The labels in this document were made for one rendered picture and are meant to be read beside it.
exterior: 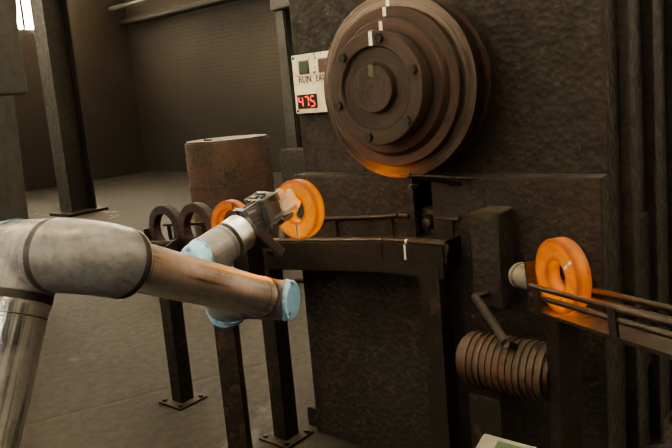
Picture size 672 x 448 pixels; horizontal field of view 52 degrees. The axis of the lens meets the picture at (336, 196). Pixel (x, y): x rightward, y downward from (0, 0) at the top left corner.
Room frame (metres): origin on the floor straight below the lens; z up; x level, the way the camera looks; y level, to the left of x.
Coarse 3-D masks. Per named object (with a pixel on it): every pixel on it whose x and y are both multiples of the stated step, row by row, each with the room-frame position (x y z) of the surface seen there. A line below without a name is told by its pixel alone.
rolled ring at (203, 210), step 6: (192, 204) 2.36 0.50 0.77; (198, 204) 2.35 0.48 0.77; (204, 204) 2.36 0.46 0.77; (186, 210) 2.39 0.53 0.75; (192, 210) 2.36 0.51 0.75; (198, 210) 2.34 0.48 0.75; (204, 210) 2.33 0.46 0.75; (210, 210) 2.34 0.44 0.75; (180, 216) 2.41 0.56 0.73; (186, 216) 2.39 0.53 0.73; (204, 216) 2.33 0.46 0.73; (210, 216) 2.32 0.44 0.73; (180, 222) 2.41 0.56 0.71; (186, 222) 2.41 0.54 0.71; (204, 222) 2.33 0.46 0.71; (210, 222) 2.31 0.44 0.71; (180, 228) 2.41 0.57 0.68; (186, 228) 2.41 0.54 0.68; (210, 228) 2.31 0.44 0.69; (180, 234) 2.42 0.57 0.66; (186, 234) 2.40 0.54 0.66; (192, 234) 2.42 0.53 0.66
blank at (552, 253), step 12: (552, 240) 1.35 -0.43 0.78; (564, 240) 1.34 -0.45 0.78; (540, 252) 1.40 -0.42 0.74; (552, 252) 1.35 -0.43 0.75; (564, 252) 1.31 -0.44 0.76; (576, 252) 1.30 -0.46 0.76; (540, 264) 1.40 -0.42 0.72; (552, 264) 1.38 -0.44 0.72; (564, 264) 1.31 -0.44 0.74; (576, 264) 1.28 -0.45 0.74; (588, 264) 1.29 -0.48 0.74; (540, 276) 1.40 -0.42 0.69; (552, 276) 1.38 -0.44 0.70; (576, 276) 1.28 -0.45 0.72; (588, 276) 1.28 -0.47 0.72; (552, 288) 1.36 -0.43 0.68; (564, 288) 1.32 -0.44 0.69; (576, 288) 1.28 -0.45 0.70; (588, 288) 1.28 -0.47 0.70; (564, 300) 1.32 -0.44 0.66; (564, 312) 1.32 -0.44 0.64
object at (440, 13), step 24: (384, 0) 1.77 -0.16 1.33; (408, 0) 1.72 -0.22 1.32; (432, 0) 1.68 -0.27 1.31; (456, 24) 1.64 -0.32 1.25; (336, 48) 1.88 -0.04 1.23; (456, 48) 1.64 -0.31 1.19; (480, 72) 1.65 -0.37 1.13; (480, 96) 1.65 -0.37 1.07; (336, 120) 1.89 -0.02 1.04; (456, 144) 1.65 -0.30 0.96; (384, 168) 1.80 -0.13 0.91; (408, 168) 1.75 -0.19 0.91; (432, 168) 1.70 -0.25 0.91
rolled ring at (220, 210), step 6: (222, 204) 2.26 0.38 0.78; (228, 204) 2.24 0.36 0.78; (234, 204) 2.22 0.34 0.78; (240, 204) 2.23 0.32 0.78; (216, 210) 2.28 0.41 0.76; (222, 210) 2.26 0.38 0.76; (228, 210) 2.28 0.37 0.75; (216, 216) 2.28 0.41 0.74; (222, 216) 2.29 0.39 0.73; (216, 222) 2.28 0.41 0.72
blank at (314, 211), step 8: (288, 184) 1.75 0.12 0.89; (296, 184) 1.73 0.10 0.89; (304, 184) 1.72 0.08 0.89; (312, 184) 1.73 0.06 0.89; (296, 192) 1.73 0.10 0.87; (304, 192) 1.71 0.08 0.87; (312, 192) 1.70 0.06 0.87; (304, 200) 1.72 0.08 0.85; (312, 200) 1.70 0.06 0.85; (320, 200) 1.71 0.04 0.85; (304, 208) 1.72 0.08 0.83; (312, 208) 1.70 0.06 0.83; (320, 208) 1.70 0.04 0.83; (296, 216) 1.78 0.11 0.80; (304, 216) 1.72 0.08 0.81; (312, 216) 1.70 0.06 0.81; (320, 216) 1.70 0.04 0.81; (288, 224) 1.75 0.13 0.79; (296, 224) 1.74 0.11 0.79; (304, 224) 1.72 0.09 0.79; (312, 224) 1.70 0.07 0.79; (320, 224) 1.71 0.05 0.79; (288, 232) 1.76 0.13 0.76; (296, 232) 1.74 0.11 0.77; (304, 232) 1.72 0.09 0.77; (312, 232) 1.71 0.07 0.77
